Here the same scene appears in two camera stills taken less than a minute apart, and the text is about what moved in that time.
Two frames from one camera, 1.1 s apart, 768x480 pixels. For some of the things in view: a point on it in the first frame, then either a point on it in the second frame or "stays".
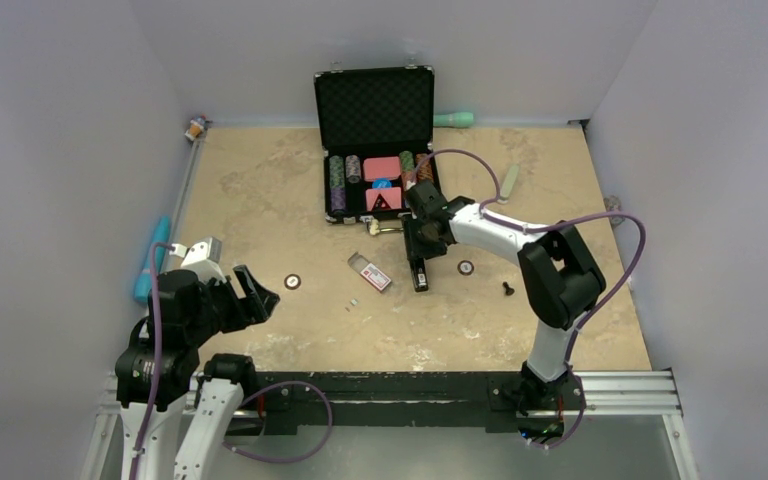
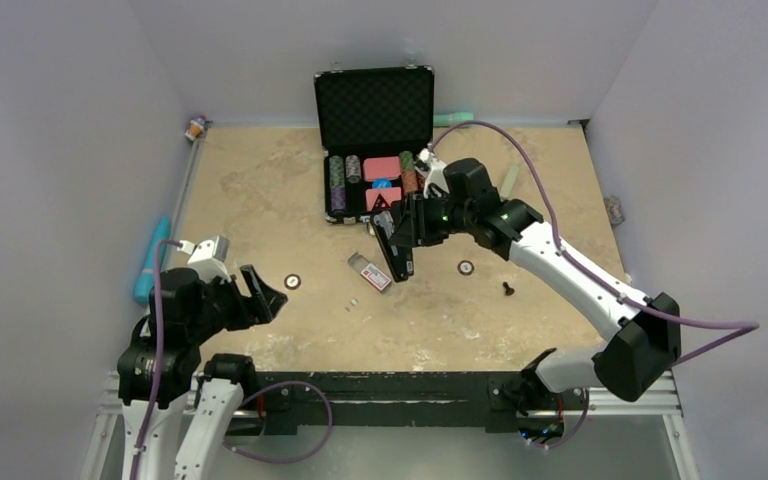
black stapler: [419, 274] to [400, 259]
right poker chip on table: [465, 267] stays
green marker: [508, 184] stays
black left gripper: [257, 298] stays
